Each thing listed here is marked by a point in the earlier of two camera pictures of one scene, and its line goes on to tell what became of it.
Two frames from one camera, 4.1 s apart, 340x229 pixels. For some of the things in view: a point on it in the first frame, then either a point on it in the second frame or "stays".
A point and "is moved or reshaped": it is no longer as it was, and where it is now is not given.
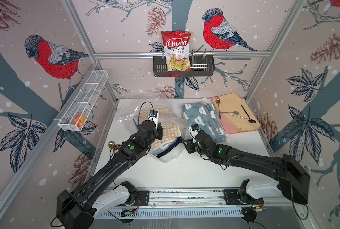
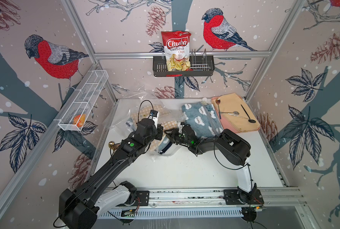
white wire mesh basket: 79,108 stays
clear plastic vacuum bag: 169,148 is moved or reshaped
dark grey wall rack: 203,65 stays
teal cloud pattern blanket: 204,116 stays
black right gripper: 189,145 -> 172,135
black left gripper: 159,130 stays
